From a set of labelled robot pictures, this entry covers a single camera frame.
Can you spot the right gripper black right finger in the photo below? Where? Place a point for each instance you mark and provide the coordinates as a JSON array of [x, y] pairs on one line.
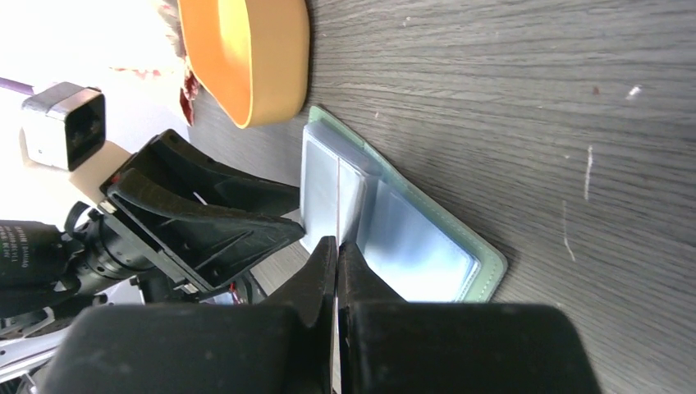
[[390, 345]]

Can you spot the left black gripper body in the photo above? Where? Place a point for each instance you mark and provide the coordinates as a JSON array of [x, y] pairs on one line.
[[95, 252]]

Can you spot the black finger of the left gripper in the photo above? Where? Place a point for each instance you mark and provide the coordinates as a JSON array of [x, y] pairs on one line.
[[173, 163], [203, 237]]

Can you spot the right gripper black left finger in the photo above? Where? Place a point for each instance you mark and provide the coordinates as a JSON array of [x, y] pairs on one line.
[[281, 345]]

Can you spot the light green card holder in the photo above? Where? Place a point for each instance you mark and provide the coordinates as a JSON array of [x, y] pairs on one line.
[[423, 252]]

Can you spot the yellow oval tray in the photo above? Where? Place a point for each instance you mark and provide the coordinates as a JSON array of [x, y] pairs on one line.
[[251, 56]]

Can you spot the pink patterned cloth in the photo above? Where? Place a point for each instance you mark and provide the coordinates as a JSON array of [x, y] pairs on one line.
[[150, 52]]

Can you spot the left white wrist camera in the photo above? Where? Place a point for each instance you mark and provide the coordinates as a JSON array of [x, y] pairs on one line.
[[64, 146]]

